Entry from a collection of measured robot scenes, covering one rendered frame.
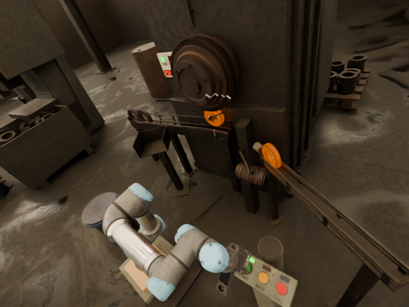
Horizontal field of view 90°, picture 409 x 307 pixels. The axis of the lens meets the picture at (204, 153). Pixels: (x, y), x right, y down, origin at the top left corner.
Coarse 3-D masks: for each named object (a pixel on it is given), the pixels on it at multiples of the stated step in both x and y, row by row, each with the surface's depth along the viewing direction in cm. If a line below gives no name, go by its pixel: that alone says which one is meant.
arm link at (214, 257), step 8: (208, 240) 63; (208, 248) 59; (216, 248) 58; (224, 248) 60; (200, 256) 59; (208, 256) 58; (216, 256) 57; (224, 256) 57; (232, 256) 63; (208, 264) 57; (216, 264) 56; (224, 264) 57; (232, 264) 63; (216, 272) 58
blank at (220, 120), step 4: (204, 112) 149; (208, 112) 147; (212, 112) 144; (216, 112) 142; (220, 112) 142; (204, 116) 152; (216, 116) 145; (220, 116) 143; (208, 120) 152; (216, 120) 150; (220, 120) 145; (212, 124) 153; (216, 124) 151; (220, 124) 148
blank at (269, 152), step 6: (264, 144) 119; (270, 144) 116; (264, 150) 122; (270, 150) 114; (276, 150) 113; (264, 156) 126; (270, 156) 123; (276, 156) 112; (270, 162) 121; (276, 162) 113; (276, 168) 118
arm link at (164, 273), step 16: (112, 208) 85; (112, 224) 79; (128, 224) 83; (112, 240) 79; (128, 240) 72; (144, 240) 72; (144, 256) 65; (160, 256) 64; (176, 256) 61; (144, 272) 63; (160, 272) 59; (176, 272) 59; (160, 288) 57
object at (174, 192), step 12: (144, 132) 180; (156, 132) 180; (168, 132) 177; (144, 144) 186; (156, 144) 180; (168, 144) 171; (144, 156) 173; (168, 156) 189; (168, 168) 192; (180, 180) 210; (180, 192) 210
